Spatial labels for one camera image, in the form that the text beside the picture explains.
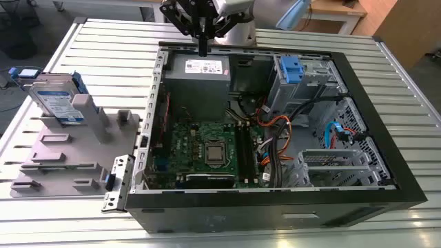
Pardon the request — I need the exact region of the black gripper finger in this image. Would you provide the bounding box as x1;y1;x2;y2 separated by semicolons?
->
203;12;249;57
159;0;203;57

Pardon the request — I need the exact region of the hard disk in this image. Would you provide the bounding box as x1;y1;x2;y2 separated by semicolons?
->
9;66;86;128

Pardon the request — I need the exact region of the blue wire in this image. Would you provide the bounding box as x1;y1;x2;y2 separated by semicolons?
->
325;120;349;150

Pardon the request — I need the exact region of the red wire with black plug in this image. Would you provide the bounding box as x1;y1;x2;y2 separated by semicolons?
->
342;128;371;143

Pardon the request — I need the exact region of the silver disk bay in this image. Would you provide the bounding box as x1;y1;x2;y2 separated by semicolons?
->
287;148;395;189

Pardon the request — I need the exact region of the grey power supply unit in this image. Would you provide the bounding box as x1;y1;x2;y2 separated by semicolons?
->
161;54;231;122

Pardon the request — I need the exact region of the blue drive latch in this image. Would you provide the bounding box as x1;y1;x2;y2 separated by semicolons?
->
279;55;306;85

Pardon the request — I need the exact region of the silver drive cage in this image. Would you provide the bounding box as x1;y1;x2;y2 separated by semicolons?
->
266;54;347;117

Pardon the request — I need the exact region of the wooden desk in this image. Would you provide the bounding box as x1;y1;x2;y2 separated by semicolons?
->
295;0;367;36

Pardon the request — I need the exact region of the silver CPU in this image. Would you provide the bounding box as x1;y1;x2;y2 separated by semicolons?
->
205;144;225;161

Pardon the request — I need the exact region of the black RAM slot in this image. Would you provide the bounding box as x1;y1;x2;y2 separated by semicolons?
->
235;121;249;183
245;121;258;184

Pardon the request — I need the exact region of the black bin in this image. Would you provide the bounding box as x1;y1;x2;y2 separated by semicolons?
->
0;12;38;60

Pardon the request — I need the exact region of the CPU socket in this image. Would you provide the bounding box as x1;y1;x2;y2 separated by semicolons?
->
202;139;230;168

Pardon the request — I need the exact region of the green motherboard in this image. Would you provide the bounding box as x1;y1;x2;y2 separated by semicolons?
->
143;121;273;189

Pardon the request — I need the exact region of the black graphics card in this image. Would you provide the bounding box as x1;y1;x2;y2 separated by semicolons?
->
174;173;237;189

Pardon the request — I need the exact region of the wooden cabinet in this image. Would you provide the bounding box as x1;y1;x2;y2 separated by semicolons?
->
373;0;441;69

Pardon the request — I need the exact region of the grey parts rack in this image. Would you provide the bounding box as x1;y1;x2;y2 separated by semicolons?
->
9;94;143;199

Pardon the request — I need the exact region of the black PC case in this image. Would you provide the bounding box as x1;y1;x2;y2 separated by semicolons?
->
125;40;427;235

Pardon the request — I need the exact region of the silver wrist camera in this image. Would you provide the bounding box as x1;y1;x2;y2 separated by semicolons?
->
211;0;242;19

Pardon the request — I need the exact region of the thin red wire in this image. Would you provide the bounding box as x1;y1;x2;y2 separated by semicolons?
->
155;91;171;148

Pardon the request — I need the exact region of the yellow black wire bundle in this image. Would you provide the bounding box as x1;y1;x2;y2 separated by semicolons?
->
225;107;250;123

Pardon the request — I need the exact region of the white frame desk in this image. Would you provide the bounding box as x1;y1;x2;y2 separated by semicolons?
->
50;0;166;24

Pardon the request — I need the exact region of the orange wire bundle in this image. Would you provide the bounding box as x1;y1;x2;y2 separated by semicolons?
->
255;115;293;166

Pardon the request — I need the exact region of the thick black cable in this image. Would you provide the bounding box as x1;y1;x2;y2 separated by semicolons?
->
267;95;345;188

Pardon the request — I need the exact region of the metal expansion latch bracket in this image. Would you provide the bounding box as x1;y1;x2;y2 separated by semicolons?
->
101;153;135;214

